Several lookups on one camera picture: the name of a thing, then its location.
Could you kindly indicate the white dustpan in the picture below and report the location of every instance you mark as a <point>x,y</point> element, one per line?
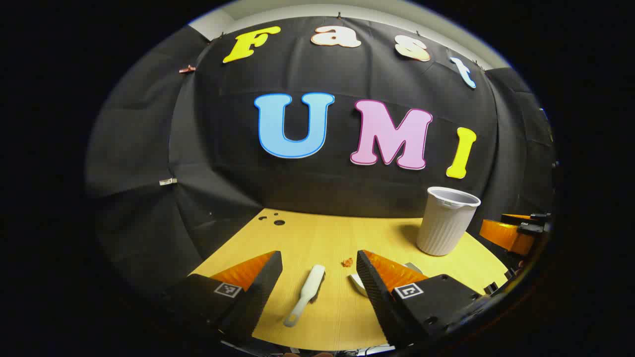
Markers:
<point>357,284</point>

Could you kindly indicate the small white broom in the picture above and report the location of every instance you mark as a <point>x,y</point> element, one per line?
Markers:
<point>310,283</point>

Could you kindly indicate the black backdrop cloth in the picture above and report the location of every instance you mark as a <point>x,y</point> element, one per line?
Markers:
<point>317,188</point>

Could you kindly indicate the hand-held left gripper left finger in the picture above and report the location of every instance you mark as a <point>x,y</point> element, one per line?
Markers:
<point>258,292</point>

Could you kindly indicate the copper metal clip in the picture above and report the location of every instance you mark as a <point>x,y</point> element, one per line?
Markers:
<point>187,69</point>

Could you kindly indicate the small black table bracket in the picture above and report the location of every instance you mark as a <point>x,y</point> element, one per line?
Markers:
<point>491,287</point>

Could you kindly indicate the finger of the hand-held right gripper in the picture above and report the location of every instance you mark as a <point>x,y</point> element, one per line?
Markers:
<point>516,216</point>
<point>503,235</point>

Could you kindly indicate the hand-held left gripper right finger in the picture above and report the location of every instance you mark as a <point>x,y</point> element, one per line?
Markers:
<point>373,292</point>

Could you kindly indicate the silver metal clip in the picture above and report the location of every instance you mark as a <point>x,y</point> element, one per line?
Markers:
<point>167,181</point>

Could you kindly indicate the white ribbed garbage bin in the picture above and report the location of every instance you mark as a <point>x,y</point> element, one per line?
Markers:
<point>444,225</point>

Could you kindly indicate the wooden desktop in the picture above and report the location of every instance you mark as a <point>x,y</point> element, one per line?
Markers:
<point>327,238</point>

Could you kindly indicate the orange paper trash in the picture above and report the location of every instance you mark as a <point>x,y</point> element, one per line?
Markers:
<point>347,262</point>

